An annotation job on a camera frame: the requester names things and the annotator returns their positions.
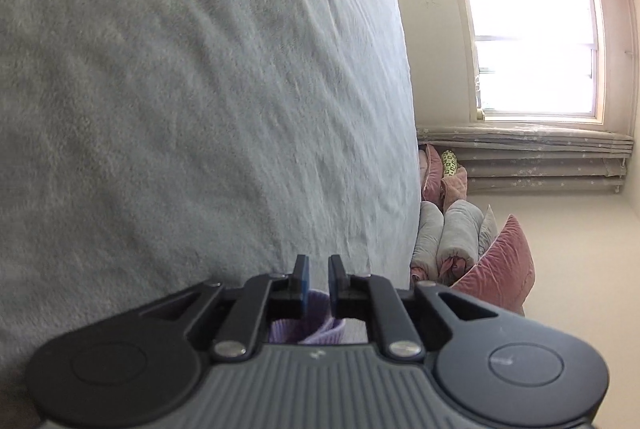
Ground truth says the bright window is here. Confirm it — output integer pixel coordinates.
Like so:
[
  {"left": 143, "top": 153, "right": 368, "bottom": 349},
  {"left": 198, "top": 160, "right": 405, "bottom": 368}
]
[{"left": 465, "top": 0, "right": 604, "bottom": 123}]

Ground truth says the grey bed sheet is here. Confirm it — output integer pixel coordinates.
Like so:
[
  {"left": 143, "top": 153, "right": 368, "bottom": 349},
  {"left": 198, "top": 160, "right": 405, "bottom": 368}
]
[{"left": 1, "top": 0, "right": 420, "bottom": 428}]

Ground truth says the grey patterned curtain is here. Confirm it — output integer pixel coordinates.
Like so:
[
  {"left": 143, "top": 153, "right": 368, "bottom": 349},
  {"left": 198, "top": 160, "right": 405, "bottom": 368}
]
[{"left": 416, "top": 0, "right": 637, "bottom": 195}]

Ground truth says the lilac purple garment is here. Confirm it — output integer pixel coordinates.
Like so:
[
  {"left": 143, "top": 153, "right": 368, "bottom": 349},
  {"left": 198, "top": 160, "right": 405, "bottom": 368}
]
[{"left": 268, "top": 289, "right": 368, "bottom": 345}]

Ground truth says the small pink pillow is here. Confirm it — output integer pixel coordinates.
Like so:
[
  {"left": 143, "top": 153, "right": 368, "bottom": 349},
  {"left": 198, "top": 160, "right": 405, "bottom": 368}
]
[{"left": 419, "top": 144, "right": 469, "bottom": 212}]

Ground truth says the folded grey pink quilt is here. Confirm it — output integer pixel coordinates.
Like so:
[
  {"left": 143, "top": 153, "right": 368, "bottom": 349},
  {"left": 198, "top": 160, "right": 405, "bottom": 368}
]
[{"left": 410, "top": 200, "right": 484, "bottom": 286}]

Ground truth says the large pink velvet pillow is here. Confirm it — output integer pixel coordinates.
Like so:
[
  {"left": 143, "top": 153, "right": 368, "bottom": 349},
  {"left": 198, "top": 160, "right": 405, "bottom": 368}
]
[{"left": 451, "top": 215, "right": 536, "bottom": 316}]

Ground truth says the green patterned small cushion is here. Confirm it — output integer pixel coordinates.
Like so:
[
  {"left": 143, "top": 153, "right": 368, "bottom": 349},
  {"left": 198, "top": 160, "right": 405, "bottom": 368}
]
[{"left": 440, "top": 150, "right": 459, "bottom": 177}]

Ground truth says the grey pillow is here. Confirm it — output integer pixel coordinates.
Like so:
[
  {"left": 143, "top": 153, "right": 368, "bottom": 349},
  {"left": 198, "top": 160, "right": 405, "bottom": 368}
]
[{"left": 478, "top": 206, "right": 498, "bottom": 257}]

